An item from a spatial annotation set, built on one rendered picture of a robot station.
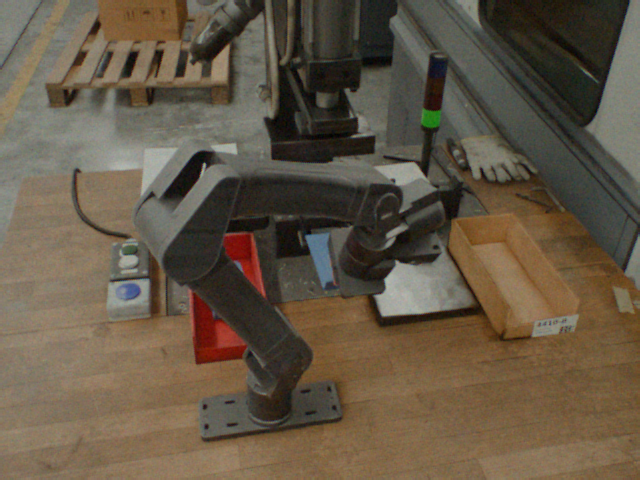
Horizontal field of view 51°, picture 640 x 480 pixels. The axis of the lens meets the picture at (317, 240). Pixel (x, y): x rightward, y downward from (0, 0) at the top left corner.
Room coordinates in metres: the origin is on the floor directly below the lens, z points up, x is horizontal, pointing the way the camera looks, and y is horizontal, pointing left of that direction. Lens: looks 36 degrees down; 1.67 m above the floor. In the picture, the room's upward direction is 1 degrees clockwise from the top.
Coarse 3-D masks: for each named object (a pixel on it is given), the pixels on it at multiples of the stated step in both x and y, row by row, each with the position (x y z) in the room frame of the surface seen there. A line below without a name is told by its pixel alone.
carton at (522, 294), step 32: (480, 224) 1.03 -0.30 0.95; (512, 224) 1.03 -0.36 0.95; (480, 256) 1.00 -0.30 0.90; (512, 256) 1.00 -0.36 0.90; (544, 256) 0.92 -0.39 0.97; (480, 288) 0.87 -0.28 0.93; (512, 288) 0.91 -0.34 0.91; (544, 288) 0.89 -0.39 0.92; (512, 320) 0.82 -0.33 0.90; (544, 320) 0.79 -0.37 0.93; (576, 320) 0.81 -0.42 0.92
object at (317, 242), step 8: (312, 240) 0.92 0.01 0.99; (320, 240) 0.92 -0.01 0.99; (312, 248) 0.90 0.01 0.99; (320, 248) 0.90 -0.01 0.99; (312, 256) 0.88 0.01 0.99; (320, 256) 0.88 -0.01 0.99; (328, 256) 0.88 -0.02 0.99; (320, 264) 0.86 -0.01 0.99; (328, 264) 0.86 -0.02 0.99; (320, 272) 0.84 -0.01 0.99; (328, 272) 0.84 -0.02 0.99; (320, 280) 0.82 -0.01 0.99; (328, 280) 0.79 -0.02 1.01; (328, 288) 0.80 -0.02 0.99
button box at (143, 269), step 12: (72, 180) 1.23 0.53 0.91; (72, 192) 1.18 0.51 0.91; (84, 216) 1.09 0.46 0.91; (96, 228) 1.06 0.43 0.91; (132, 240) 0.99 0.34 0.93; (120, 252) 0.95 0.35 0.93; (144, 252) 0.95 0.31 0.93; (120, 264) 0.91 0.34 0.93; (144, 264) 0.92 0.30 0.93; (120, 276) 0.89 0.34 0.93; (132, 276) 0.89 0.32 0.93; (144, 276) 0.89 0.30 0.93
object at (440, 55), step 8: (432, 56) 1.24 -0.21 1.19; (440, 56) 1.24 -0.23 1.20; (448, 56) 1.24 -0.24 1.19; (424, 128) 1.23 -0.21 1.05; (432, 128) 1.23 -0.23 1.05; (424, 136) 1.25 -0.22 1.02; (432, 136) 1.24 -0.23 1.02; (424, 144) 1.24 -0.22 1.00; (424, 152) 1.24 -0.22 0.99; (424, 160) 1.24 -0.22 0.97; (424, 168) 1.24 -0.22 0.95
